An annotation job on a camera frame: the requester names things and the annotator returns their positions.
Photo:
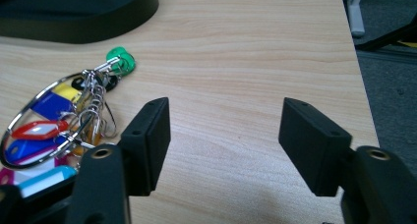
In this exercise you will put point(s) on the key with green cap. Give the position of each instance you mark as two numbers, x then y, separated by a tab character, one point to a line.
126	62

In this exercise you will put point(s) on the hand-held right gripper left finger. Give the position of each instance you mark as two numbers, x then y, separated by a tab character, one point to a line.
149	145

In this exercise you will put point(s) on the yellow floor strip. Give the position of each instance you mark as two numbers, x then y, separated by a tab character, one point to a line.
408	44

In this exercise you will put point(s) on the key with black cap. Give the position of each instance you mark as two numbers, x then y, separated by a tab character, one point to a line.
111	83

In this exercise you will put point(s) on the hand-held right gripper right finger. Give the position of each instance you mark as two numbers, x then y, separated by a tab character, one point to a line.
311	145

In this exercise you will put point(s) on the cluster of small metal rings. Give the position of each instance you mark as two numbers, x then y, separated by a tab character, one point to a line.
95	102

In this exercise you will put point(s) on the bunch of colourful key tags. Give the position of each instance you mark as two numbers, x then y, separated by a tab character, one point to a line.
49	106

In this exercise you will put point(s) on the black oval tray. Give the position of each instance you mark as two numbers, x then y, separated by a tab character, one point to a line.
98	27

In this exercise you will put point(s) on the white stand leg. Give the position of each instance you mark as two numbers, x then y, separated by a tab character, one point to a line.
355	17

